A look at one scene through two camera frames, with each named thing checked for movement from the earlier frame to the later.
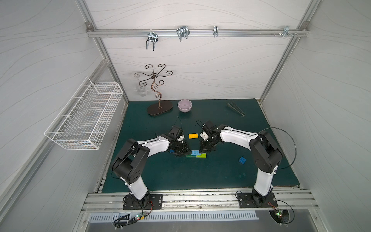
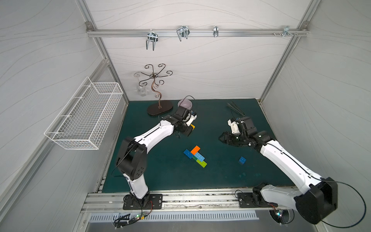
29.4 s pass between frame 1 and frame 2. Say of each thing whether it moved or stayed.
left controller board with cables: stayed
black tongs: stayed
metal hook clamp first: stayed
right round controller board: stayed
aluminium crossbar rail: stayed
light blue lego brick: moved
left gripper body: moved
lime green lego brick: moved
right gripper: moved
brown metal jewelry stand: stayed
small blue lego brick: stayed
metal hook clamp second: stayed
